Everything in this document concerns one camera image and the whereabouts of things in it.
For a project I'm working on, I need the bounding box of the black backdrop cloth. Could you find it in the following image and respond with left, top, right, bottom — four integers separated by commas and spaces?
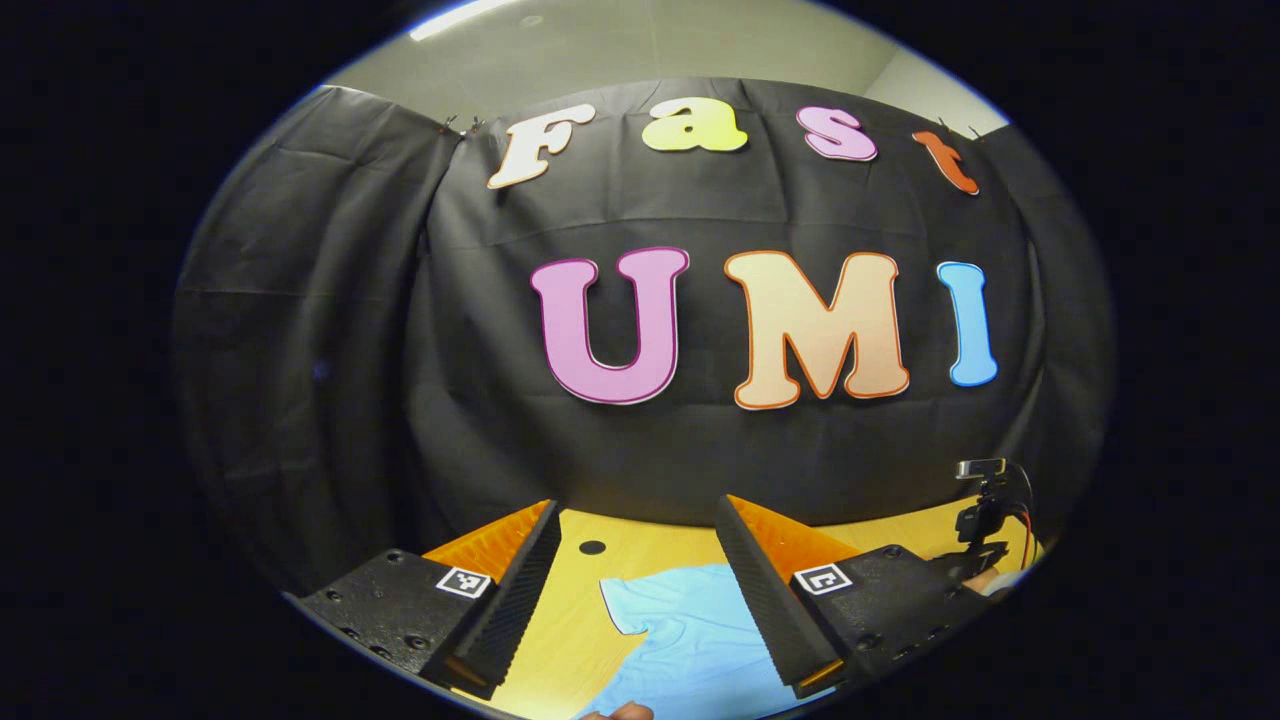
172, 78, 1116, 601

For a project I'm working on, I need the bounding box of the webcam on black stand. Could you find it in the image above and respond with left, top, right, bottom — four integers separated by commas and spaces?
935, 457, 1033, 581

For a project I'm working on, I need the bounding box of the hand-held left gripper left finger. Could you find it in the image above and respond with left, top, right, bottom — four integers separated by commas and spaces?
298, 498, 563, 701

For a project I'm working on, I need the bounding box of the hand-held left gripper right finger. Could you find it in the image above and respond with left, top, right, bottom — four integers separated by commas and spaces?
714, 493, 991, 699

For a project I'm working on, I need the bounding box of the light blue T-shirt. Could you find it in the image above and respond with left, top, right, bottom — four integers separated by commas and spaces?
575, 563, 841, 720

